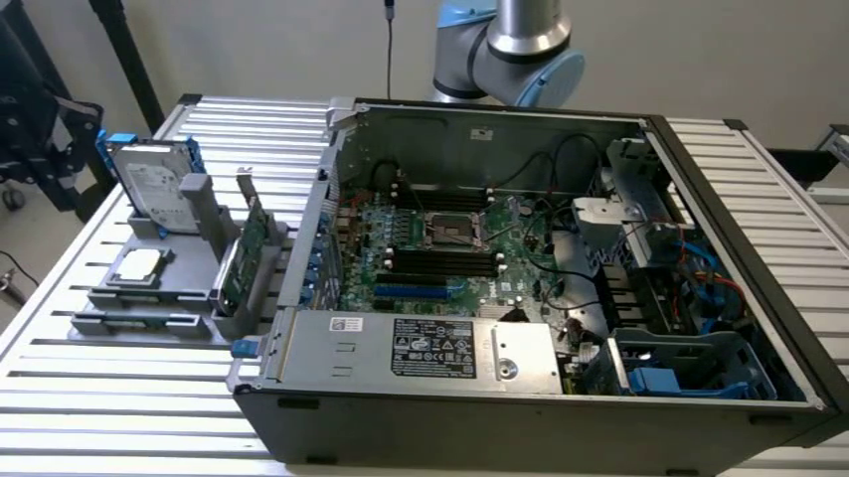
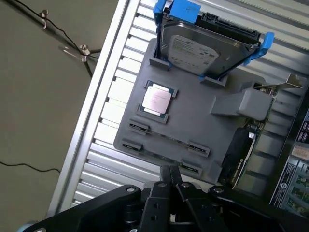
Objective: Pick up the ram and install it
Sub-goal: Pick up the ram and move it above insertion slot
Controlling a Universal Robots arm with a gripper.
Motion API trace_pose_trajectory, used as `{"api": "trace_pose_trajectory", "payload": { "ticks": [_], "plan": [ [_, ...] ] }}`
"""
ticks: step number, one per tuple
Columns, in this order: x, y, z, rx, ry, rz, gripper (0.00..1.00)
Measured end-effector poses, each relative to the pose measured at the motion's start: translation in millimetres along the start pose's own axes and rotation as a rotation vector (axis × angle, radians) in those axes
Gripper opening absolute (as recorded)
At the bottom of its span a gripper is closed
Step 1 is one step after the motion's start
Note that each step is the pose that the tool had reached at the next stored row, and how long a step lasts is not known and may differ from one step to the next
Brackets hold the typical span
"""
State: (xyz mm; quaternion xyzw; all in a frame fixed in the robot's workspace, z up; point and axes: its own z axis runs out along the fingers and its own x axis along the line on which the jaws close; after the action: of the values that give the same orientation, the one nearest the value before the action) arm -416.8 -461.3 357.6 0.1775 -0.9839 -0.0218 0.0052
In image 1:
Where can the green motherboard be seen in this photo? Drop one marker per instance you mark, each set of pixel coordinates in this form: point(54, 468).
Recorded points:
point(523, 268)

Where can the blue expansion slot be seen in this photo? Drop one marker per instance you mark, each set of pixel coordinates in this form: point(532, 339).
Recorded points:
point(411, 291)

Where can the metal disk bay cage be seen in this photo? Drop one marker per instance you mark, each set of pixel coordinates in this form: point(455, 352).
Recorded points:
point(630, 208)

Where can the blue plastic drive caddy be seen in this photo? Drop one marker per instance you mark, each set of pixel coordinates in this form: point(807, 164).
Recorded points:
point(690, 363)

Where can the silver CPU chip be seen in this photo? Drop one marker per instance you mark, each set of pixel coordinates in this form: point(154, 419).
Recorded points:
point(137, 267)

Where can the black RAM slot bank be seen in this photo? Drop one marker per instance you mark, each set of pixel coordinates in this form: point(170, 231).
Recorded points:
point(444, 196)
point(444, 263)

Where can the CPU socket with metal frame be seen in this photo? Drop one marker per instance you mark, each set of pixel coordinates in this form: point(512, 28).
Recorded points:
point(451, 229)

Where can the black equipment stand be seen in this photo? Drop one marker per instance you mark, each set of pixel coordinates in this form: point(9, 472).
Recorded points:
point(40, 119)

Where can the grey power supply unit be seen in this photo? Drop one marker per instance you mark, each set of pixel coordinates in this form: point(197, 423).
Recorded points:
point(371, 350)

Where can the hard disk in blue carrier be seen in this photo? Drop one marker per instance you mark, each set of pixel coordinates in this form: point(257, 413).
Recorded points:
point(154, 186)

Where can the aluminium profile frame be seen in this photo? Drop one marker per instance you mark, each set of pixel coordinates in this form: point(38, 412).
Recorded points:
point(829, 164)

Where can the black slanted pole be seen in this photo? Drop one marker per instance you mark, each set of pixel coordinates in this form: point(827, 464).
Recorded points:
point(129, 59)

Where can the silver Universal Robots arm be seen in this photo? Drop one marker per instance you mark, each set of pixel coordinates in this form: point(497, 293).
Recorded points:
point(523, 45)

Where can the blue case latch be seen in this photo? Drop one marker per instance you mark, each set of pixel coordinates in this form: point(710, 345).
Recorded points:
point(245, 347)

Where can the silver chipset heat sink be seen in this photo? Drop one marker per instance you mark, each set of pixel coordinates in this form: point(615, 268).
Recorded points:
point(497, 313)

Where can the green graphics card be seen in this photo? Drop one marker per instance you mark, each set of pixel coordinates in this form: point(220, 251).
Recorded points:
point(247, 253)

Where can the grey plastic parts rack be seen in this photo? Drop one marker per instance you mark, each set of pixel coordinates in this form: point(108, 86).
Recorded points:
point(198, 223)

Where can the black open PC case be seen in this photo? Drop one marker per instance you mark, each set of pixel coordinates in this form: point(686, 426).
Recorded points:
point(530, 427)

